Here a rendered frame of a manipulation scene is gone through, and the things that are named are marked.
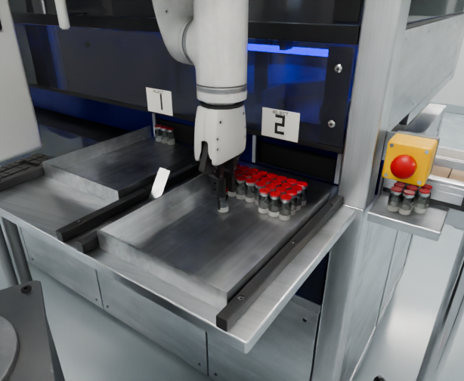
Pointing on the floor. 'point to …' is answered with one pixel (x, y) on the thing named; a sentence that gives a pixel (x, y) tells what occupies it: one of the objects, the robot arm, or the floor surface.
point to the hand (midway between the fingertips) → (222, 183)
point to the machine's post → (360, 171)
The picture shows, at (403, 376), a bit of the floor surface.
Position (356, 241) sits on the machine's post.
